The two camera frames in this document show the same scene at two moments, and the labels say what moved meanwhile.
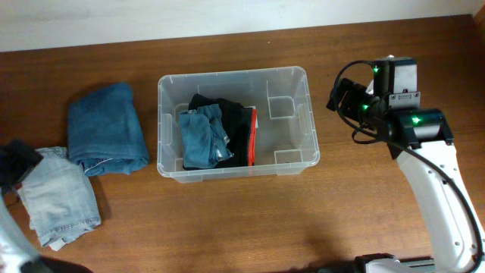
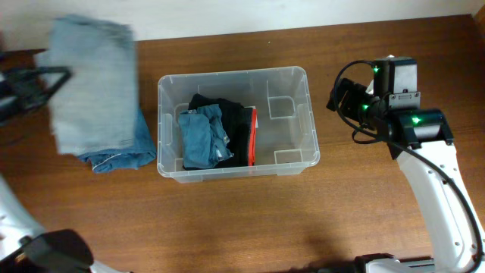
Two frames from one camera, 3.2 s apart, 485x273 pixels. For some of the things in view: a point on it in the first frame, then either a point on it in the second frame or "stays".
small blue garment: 203,141 stays
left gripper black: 17,161 → 17,89
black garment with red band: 239,124 stays
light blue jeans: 60,197 → 95,111
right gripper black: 354,109 stays
